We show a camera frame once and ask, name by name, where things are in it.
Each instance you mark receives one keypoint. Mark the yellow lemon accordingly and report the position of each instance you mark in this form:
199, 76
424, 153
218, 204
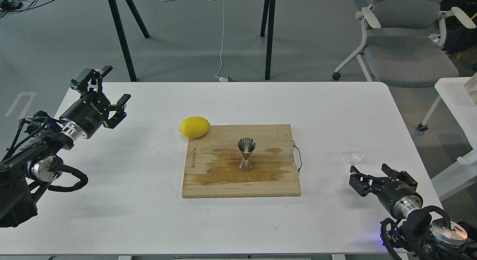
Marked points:
194, 127

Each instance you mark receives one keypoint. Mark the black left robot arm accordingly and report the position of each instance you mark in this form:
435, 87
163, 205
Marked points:
32, 166

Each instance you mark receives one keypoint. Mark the steel double jigger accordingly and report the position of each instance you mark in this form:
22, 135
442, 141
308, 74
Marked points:
246, 146

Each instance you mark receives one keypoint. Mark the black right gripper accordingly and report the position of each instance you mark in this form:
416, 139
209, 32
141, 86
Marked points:
398, 197

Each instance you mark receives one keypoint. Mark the wooden cutting board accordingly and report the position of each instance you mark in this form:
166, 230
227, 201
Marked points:
212, 168

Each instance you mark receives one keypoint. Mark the white side table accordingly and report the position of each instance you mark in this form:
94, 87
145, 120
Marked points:
459, 138

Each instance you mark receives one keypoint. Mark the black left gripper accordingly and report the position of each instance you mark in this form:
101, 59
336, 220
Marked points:
92, 110

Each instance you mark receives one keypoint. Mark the grey office chair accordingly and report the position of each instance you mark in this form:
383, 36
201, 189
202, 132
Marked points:
404, 61

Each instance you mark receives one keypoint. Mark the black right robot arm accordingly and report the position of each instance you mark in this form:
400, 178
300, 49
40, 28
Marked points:
426, 233

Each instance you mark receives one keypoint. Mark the clear small measuring cup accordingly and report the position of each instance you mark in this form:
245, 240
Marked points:
357, 152

